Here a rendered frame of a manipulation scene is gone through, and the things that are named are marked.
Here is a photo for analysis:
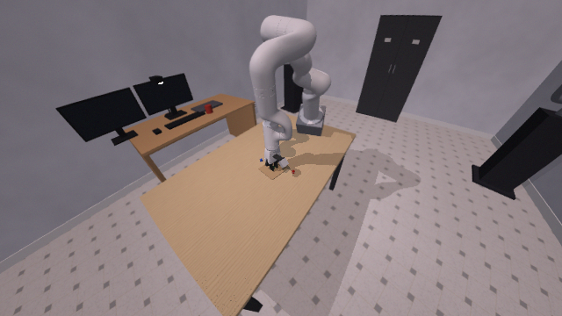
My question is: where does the tan square mat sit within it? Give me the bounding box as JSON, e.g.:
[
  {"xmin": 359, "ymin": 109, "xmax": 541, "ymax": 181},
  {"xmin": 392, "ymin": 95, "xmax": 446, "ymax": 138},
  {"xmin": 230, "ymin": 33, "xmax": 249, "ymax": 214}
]
[{"xmin": 259, "ymin": 163, "xmax": 288, "ymax": 180}]

